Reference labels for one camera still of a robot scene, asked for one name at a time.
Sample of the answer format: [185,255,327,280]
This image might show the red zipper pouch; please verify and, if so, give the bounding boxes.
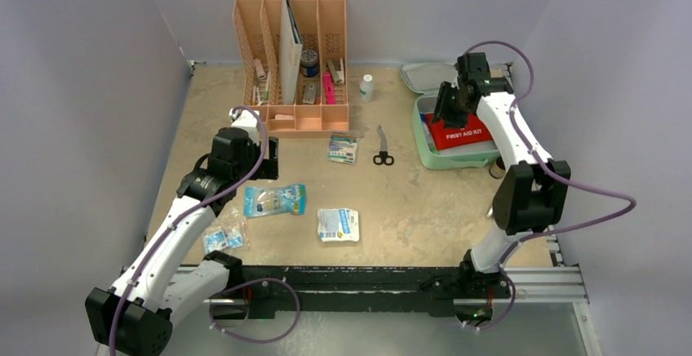
[423,113,492,150]

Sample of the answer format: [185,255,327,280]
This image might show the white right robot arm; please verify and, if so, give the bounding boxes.
[432,52,571,296]

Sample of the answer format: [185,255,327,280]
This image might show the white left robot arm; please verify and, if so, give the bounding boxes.
[85,127,279,355]

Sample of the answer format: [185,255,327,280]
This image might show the blue cotton swab bag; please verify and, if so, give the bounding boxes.
[243,184,307,218]

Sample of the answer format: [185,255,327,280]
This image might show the mint green case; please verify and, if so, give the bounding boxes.
[399,62,499,170]

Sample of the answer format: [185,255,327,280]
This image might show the clear bag blue packets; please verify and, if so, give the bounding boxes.
[202,225,246,254]

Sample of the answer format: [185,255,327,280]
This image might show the brown bottle orange cap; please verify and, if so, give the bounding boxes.
[489,164,505,180]

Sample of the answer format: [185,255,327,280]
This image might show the peach desk organizer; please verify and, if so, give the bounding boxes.
[233,0,349,138]

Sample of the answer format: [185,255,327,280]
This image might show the small white bottle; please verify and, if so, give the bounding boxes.
[360,74,375,102]

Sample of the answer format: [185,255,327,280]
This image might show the pink tube in organizer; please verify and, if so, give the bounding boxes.
[254,59,267,81]

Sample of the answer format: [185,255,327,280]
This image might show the white gauze dressing packet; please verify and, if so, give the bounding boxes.
[317,208,360,243]

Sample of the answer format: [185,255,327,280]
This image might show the small grey box organizer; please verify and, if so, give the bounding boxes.
[302,82,319,105]

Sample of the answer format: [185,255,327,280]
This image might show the pink item in organizer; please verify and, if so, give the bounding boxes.
[322,72,336,105]

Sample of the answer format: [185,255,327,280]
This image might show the grey stapler in organizer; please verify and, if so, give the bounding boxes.
[326,58,345,85]

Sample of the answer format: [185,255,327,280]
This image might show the dark round jar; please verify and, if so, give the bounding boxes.
[300,48,320,78]

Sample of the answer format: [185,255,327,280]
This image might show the white board in organizer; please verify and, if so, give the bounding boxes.
[278,0,303,105]

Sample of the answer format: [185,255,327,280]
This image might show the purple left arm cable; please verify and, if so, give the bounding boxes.
[108,105,270,356]

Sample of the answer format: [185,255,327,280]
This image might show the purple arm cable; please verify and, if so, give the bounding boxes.
[108,105,270,356]
[462,40,638,265]

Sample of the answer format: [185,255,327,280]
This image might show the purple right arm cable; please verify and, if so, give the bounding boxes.
[462,40,638,265]

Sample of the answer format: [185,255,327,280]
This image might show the black handled scissors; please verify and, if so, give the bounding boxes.
[373,125,394,166]

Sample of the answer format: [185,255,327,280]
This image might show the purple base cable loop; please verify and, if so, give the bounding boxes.
[208,275,300,344]

